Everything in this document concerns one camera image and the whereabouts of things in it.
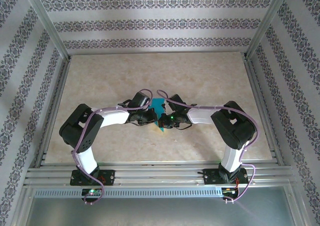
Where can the blue square paper sheet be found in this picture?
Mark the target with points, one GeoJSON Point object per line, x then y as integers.
{"type": "Point", "coordinates": [157, 104]}

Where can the right black and white robot arm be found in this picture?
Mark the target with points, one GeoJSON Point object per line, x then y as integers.
{"type": "Point", "coordinates": [200, 115]}

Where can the left black and white robot arm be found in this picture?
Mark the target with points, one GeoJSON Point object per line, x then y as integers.
{"type": "Point", "coordinates": [115, 117]}

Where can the grey metal panel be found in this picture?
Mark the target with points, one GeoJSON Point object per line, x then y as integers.
{"type": "Point", "coordinates": [160, 212]}

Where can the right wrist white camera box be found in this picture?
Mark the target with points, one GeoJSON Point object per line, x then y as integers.
{"type": "Point", "coordinates": [165, 106]}

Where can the aluminium mounting rail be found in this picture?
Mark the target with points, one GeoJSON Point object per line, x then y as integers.
{"type": "Point", "coordinates": [160, 178]}

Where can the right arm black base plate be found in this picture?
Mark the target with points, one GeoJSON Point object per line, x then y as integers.
{"type": "Point", "coordinates": [211, 177]}

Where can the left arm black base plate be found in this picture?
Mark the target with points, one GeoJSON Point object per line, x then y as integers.
{"type": "Point", "coordinates": [110, 177]}

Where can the aluminium side rail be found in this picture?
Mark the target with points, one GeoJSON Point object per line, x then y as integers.
{"type": "Point", "coordinates": [260, 98]}
{"type": "Point", "coordinates": [53, 110]}

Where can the aluminium frame post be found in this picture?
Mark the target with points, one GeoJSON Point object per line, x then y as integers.
{"type": "Point", "coordinates": [267, 20]}
{"type": "Point", "coordinates": [47, 20]}

